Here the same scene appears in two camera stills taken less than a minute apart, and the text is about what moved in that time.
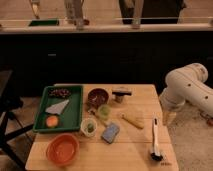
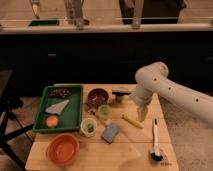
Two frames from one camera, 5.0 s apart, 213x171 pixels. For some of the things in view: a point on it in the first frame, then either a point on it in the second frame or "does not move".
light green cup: x=104 y=111 does not move
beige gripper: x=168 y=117 to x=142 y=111
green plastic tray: x=59 y=108 does not move
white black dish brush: x=156 y=154 does not move
